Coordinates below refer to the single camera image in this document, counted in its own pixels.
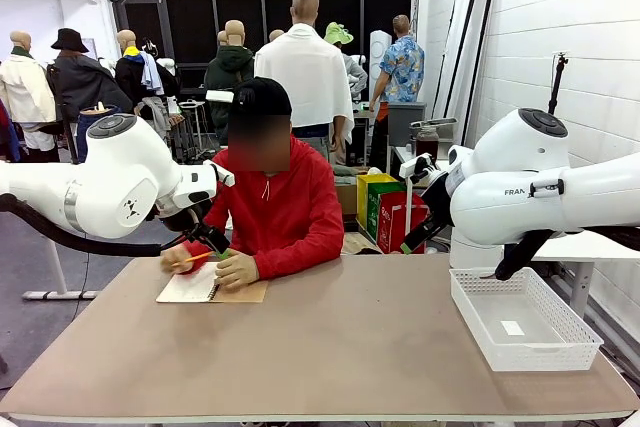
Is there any person's left hand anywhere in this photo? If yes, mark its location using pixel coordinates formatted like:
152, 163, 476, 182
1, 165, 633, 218
214, 250, 261, 294

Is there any grey metal cabinet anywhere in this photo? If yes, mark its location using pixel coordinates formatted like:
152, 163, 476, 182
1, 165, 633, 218
386, 102, 428, 149

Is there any white tower fan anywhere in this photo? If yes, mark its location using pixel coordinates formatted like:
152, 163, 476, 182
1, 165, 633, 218
369, 29, 394, 81

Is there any mannequin with yellow scarf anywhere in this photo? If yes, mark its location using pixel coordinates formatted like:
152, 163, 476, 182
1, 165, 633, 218
114, 28, 182, 149

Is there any spiral notebook brown cover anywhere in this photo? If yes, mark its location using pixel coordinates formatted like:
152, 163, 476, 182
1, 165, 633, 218
155, 260, 270, 305

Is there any brown glass jar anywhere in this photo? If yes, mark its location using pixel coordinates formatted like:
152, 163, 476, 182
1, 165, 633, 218
414, 125, 441, 159

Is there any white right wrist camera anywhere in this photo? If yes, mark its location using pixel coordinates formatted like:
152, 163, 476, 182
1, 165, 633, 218
398, 153, 437, 184

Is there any person's right forearm red sleeve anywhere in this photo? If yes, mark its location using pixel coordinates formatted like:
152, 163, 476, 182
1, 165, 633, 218
181, 238, 222, 274

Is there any mannequin in floral shirt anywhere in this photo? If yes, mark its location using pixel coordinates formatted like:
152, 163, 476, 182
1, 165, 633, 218
368, 14, 426, 174

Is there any white cylindrical bin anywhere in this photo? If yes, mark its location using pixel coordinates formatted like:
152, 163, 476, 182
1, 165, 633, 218
448, 226, 504, 271

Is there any mannequin with white cape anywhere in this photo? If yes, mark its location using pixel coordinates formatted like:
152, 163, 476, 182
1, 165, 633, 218
253, 0, 357, 164

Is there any person's right hand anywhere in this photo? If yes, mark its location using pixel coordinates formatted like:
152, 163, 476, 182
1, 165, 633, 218
159, 245, 196, 276

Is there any white plastic mesh basket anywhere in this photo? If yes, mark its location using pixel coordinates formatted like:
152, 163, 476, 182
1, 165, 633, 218
448, 266, 605, 373

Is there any mannequin with black hat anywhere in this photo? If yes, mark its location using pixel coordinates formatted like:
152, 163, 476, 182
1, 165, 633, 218
46, 27, 134, 164

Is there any black cap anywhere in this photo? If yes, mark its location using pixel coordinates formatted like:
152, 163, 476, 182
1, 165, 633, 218
232, 76, 293, 119

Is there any mannequin torso in jeans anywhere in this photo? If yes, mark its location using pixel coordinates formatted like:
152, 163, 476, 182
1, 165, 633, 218
76, 101, 120, 164

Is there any cardboard box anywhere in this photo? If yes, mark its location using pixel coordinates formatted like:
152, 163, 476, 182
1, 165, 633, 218
335, 180, 359, 219

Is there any black frame white panel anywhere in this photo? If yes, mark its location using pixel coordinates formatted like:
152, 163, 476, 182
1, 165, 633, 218
456, 0, 500, 149
431, 0, 484, 122

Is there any black tripod pole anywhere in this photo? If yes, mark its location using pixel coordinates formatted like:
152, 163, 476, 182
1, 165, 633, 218
546, 50, 572, 116

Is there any mannequin in dark green puffer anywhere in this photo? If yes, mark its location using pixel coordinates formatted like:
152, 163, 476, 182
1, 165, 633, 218
203, 19, 257, 147

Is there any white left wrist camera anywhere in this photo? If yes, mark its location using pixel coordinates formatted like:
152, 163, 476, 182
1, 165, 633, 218
202, 159, 236, 188

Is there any person in red hoodie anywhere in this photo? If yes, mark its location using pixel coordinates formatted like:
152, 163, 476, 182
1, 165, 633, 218
182, 76, 346, 281

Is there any mannequin in cream coat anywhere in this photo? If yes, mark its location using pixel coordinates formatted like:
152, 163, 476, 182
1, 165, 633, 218
0, 30, 58, 164

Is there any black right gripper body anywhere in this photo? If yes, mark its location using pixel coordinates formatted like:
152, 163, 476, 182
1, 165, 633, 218
422, 171, 455, 229

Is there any white stool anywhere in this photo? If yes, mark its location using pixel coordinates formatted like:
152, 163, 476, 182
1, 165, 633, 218
178, 98, 210, 159

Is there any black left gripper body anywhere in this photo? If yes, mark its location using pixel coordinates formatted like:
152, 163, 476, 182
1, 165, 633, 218
158, 198, 216, 243

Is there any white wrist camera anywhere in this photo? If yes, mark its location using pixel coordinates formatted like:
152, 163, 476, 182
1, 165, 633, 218
398, 153, 437, 184
202, 159, 236, 188

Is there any white side table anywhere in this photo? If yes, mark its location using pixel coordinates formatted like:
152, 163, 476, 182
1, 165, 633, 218
528, 230, 640, 319

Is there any small white background table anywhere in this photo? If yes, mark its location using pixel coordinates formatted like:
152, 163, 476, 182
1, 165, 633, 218
388, 144, 454, 254

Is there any white table leg base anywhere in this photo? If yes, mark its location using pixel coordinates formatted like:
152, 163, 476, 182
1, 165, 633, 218
21, 235, 102, 302

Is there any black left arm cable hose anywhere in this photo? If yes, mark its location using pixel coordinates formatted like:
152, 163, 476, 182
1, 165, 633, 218
0, 193, 201, 258

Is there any red paper bag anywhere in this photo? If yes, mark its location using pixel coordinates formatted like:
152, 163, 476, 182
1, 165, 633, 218
376, 190, 431, 255

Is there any mannequin with green hat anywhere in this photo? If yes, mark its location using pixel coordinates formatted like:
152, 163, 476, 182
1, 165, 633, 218
323, 21, 369, 99

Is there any person's left forearm red sleeve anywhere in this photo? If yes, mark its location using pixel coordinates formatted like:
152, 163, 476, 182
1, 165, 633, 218
252, 229, 346, 281

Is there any yellow pencil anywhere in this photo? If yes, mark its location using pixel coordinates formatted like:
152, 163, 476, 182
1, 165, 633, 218
172, 251, 214, 267

